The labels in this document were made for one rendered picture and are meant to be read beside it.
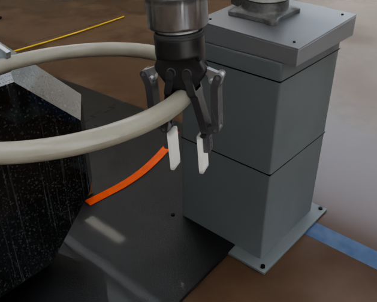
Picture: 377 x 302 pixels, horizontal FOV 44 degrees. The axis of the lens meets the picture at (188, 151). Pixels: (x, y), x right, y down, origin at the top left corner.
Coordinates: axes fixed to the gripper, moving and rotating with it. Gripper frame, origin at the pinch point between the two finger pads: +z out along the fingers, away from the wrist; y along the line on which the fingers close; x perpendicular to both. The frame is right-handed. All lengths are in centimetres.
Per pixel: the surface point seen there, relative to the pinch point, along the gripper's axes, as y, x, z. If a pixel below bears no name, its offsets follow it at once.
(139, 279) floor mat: 42, -47, 83
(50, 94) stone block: 64, -48, 13
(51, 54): 36.4, -16.9, -10.2
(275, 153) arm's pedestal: -2, -73, 39
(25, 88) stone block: 64, -38, 7
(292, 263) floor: -8, -76, 88
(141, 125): 1.7, 11.9, -10.0
